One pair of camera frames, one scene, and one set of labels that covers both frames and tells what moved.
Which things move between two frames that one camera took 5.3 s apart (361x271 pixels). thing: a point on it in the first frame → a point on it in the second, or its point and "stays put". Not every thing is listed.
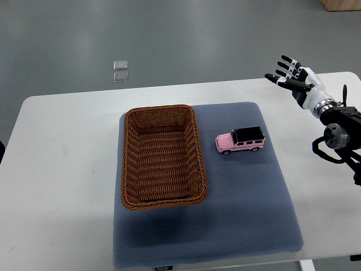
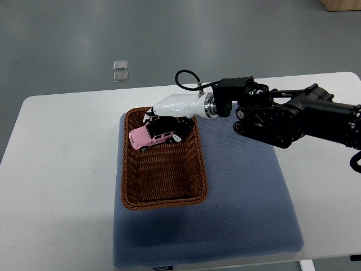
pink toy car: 241,139 → 142,137
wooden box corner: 342,5 stays put
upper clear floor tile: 120,65 stays put
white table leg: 307,265 stays put
